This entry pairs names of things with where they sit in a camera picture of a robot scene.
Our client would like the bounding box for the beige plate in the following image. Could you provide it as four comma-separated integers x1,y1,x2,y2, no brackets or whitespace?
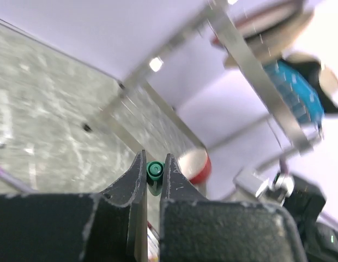
223,10,314,69

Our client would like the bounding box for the cream ceramic bowl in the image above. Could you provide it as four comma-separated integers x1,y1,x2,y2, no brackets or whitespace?
286,52,338,96

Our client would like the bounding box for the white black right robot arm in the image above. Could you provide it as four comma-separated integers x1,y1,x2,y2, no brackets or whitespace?
283,175,338,261

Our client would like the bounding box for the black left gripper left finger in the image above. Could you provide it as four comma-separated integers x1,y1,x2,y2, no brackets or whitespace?
0,151,147,261

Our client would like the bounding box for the stainless steel dish rack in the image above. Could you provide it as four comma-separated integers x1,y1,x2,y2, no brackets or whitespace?
84,0,338,197

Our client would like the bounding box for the green cap marker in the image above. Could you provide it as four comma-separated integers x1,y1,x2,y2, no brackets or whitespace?
146,161,165,196

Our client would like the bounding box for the blue polka dot bowl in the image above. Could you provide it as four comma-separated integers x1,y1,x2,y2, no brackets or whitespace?
263,61,324,125

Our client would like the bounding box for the red bowl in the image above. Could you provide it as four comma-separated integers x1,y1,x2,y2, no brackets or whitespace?
178,147,212,184

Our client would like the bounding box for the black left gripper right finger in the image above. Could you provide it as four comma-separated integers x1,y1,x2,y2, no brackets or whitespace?
159,154,306,261

